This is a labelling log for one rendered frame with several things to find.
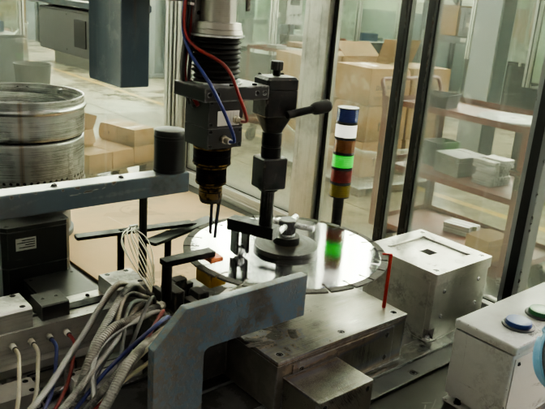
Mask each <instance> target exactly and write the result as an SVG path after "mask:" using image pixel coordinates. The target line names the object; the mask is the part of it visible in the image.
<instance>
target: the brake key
mask: <svg viewBox="0 0 545 409"><path fill-rule="evenodd" d="M505 323H506V324H507V325H509V326H511V327H513V328H515V329H523V330H528V329H531V328H532V325H533V323H532V320H531V319H529V318H527V317H525V316H521V315H517V314H510V315H507V316H506V320H505Z"/></svg>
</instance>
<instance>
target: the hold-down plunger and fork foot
mask: <svg viewBox="0 0 545 409"><path fill-rule="evenodd" d="M274 196H275V192H261V195H260V218H259V220H256V219H252V218H249V217H243V216H238V215H233V216H231V217H228V218H227V227H226V229H227V230H231V235H230V251H231V252H232V253H233V254H234V255H238V242H239V233H242V235H241V243H242V244H243V245H244V247H245V253H249V243H250V235H252V236H255V237H259V238H262V239H268V240H274V239H275V238H277V237H278V236H279V230H280V225H277V224H273V206H274Z"/></svg>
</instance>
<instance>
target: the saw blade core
mask: <svg viewBox="0 0 545 409"><path fill-rule="evenodd" d="M297 223H301V224H305V225H309V226H314V227H315V230H314V231H313V232H312V231H307V230H300V229H296V233H298V234H300V235H303V236H306V237H308V238H310V239H313V240H314V241H315V242H316V243H317V244H318V251H317V254H316V255H315V256H313V257H312V258H309V259H306V260H276V259H272V258H269V257H266V256H263V255H261V254H259V253H258V252H257V251H256V250H255V249H254V240H255V238H256V237H255V236H252V235H250V243H249V253H245V254H244V255H242V256H236V255H234V254H233V253H232V252H231V251H230V235H231V230H227V229H226V227H227V221H225V222H220V223H218V225H217V237H216V238H213V232H214V225H215V224H214V225H212V233H211V234H209V233H208V232H209V226H208V227H206V228H204V229H202V230H201V231H200V232H198V233H197V234H196V235H195V236H194V237H193V239H192V241H191V245H190V246H191V250H192V251H194V250H198V249H202V248H211V249H212V250H214V251H216V253H218V254H220V255H221V256H223V261H220V262H217V263H212V264H211V263H209V262H207V261H206V260H199V262H200V263H201V264H203V265H205V266H209V267H208V268H209V269H211V270H213V271H215V272H217V273H219V274H220V275H225V276H226V277H229V278H233V279H236V280H239V281H242V283H244V282H249V283H252V284H258V283H261V282H266V281H270V280H273V279H276V278H281V277H284V276H288V275H291V274H294V273H299V272H302V273H304V274H306V275H307V289H320V288H326V289H328V288H329V287H335V286H344V285H348V284H349V285H351V283H354V282H358V281H361V280H363V279H364V278H368V277H369V276H371V275H372V274H373V273H374V272H375V271H376V270H377V269H378V268H379V267H380V266H379V265H373V264H371V263H376V264H380V261H381V259H380V254H379V253H378V252H377V250H376V249H375V247H374V246H373V245H372V244H370V243H368V242H367V241H366V240H365V239H363V238H361V237H360V236H358V235H355V234H353V233H351V232H349V231H347V230H343V229H341V228H337V227H335V226H330V225H327V224H324V223H320V222H318V223H317V222H313V221H308V220H302V219H298V220H297ZM316 224H317V225H316Z"/></svg>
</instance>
